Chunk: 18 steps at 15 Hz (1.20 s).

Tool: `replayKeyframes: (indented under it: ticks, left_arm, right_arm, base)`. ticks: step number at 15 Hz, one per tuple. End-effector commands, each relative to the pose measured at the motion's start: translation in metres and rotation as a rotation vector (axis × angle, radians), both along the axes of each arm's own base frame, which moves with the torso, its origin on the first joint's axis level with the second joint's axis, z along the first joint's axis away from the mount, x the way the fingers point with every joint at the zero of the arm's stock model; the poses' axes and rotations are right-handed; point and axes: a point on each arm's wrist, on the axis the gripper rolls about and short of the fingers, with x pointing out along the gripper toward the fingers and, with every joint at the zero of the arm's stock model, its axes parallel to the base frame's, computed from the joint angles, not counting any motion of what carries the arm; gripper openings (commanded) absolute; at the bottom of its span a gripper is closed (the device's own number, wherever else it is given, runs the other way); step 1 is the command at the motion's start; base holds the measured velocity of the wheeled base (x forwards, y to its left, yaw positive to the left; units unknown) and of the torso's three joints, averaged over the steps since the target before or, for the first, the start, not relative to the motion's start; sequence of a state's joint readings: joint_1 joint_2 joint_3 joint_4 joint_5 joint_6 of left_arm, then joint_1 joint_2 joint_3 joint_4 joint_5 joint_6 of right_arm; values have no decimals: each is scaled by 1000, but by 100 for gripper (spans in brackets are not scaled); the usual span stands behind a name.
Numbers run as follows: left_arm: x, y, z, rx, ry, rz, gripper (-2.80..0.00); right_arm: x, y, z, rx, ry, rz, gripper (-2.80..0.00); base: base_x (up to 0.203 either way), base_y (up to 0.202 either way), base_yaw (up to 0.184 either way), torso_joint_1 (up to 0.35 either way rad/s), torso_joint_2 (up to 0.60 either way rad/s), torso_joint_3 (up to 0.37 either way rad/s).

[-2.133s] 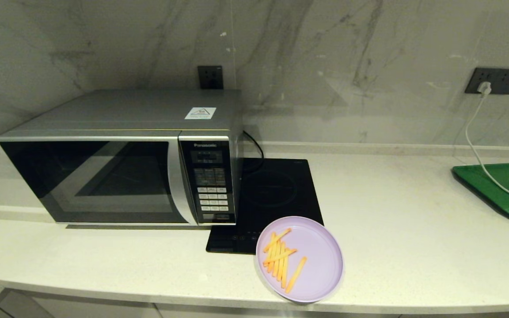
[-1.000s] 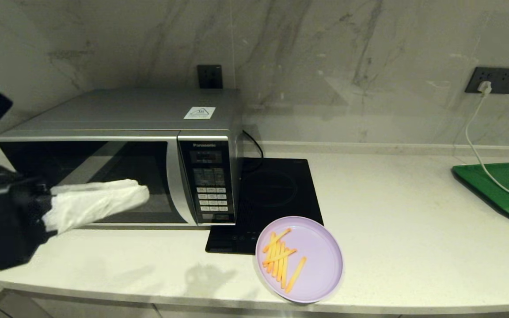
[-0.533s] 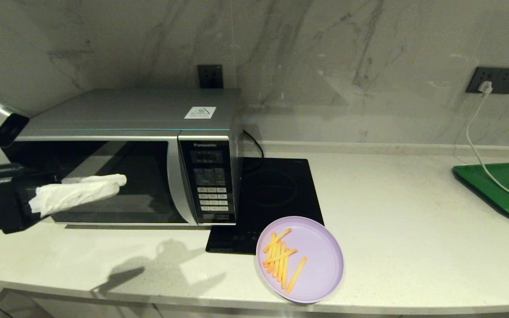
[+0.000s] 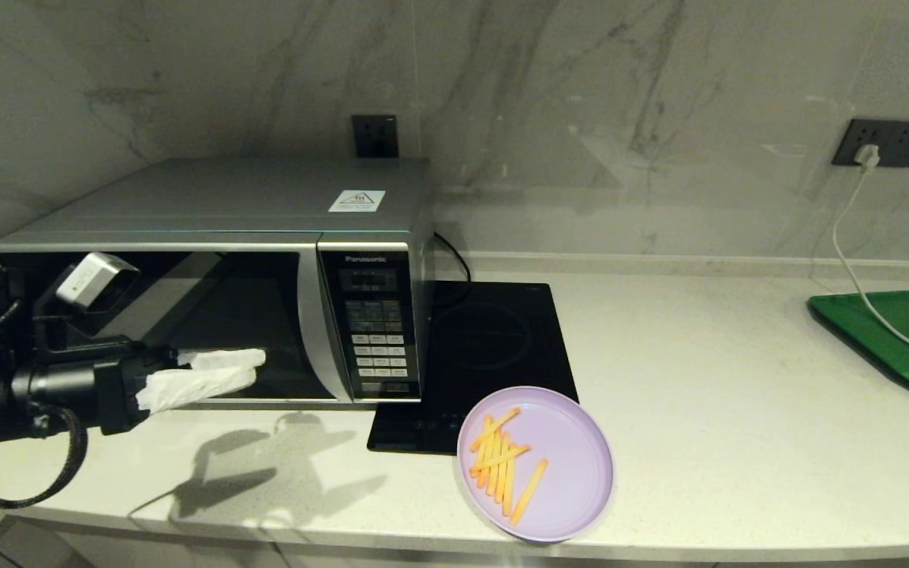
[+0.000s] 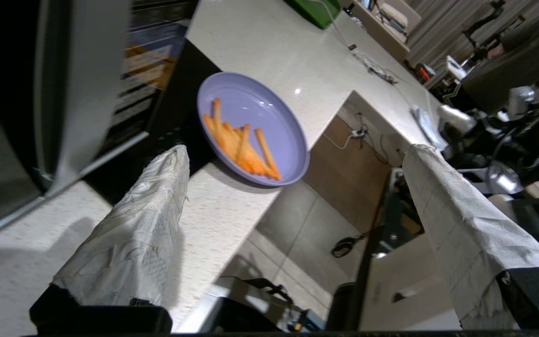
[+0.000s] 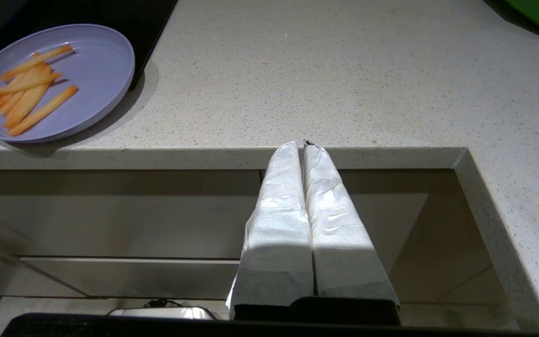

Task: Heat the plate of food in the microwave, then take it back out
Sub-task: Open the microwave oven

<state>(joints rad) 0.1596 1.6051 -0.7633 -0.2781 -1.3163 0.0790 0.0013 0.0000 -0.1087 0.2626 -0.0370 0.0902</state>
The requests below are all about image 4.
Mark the orange french fry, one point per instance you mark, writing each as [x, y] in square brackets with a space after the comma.
[492, 483]
[495, 429]
[502, 458]
[508, 502]
[500, 491]
[485, 476]
[529, 491]

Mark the glossy beige base cabinet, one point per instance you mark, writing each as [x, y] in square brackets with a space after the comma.
[147, 554]

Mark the purple round plate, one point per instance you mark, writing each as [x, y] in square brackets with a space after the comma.
[573, 465]

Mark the wide black wall socket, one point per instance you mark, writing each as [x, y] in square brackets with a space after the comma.
[904, 142]

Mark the white warning sticker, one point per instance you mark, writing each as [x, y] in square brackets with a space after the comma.
[357, 201]

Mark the silver Panasonic microwave oven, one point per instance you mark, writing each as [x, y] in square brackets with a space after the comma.
[186, 197]

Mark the black induction cooktop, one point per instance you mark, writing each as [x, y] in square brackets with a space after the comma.
[494, 339]

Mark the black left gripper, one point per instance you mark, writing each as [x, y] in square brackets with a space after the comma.
[127, 379]

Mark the small black wall socket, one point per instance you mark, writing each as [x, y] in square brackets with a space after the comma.
[375, 136]

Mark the white power plug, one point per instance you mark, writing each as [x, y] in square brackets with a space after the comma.
[866, 157]

